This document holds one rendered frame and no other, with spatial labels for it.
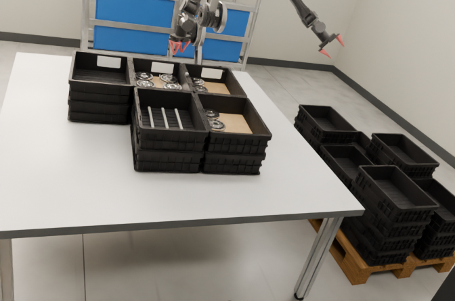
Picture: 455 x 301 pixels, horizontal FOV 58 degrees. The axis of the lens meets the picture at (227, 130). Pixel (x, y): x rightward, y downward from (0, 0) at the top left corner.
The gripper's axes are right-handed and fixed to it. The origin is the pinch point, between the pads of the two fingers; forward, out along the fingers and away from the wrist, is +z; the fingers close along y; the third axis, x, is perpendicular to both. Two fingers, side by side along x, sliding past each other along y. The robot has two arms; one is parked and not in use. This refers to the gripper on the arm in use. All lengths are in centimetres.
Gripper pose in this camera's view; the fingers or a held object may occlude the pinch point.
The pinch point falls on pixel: (177, 51)
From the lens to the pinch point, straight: 222.1
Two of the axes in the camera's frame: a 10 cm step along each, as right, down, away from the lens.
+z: -2.2, 8.5, 4.7
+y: 5.1, -3.1, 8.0
